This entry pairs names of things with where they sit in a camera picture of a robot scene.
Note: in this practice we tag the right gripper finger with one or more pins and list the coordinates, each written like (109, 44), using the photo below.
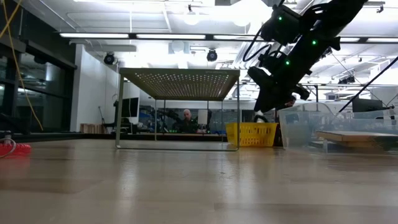
(267, 101)

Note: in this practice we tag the yellow plastic basket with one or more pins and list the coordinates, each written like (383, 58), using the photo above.
(255, 133)

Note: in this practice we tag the clear plastic container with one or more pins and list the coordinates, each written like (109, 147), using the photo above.
(298, 133)

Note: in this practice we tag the background black robot arm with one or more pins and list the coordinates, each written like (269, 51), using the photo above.
(168, 115)
(208, 119)

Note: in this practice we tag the person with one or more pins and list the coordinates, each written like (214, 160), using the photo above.
(187, 119)
(292, 101)

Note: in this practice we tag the black ceiling track spotlight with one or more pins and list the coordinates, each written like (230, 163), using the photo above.
(346, 80)
(327, 51)

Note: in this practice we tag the white background panel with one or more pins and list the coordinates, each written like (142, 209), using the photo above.
(202, 116)

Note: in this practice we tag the black desktop monitor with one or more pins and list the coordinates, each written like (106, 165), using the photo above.
(367, 105)

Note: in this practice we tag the green perforated metal shelf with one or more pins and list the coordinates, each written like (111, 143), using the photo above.
(183, 84)

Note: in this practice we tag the overhead light bar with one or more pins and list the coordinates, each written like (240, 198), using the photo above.
(171, 36)

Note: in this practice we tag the wooden slat crate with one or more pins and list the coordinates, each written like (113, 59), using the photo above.
(90, 128)

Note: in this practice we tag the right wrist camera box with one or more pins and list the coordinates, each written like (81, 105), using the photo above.
(261, 77)

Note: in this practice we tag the black wall monitor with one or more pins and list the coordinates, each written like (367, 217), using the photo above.
(130, 107)

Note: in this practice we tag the black table frame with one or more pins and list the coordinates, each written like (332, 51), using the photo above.
(46, 136)

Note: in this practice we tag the short grey metal post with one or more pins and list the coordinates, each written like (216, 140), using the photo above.
(7, 135)

